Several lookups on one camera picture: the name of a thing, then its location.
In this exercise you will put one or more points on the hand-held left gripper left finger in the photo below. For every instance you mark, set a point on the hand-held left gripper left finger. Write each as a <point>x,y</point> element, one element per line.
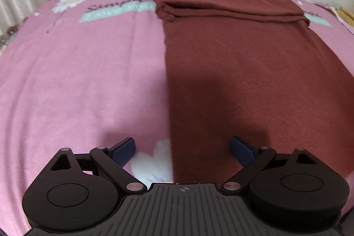
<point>124,151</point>

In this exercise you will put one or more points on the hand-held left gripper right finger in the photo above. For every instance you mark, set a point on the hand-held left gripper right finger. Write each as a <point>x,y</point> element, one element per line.
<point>243,151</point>

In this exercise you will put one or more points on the rust red knit sweater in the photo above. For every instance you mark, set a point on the rust red knit sweater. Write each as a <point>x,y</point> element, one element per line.
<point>243,67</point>

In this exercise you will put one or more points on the pink floral bed sheet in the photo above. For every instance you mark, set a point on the pink floral bed sheet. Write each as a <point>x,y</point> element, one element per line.
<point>83,73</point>

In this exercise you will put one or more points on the pale yellow and white object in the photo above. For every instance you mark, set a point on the pale yellow and white object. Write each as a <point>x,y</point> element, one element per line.
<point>344,14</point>

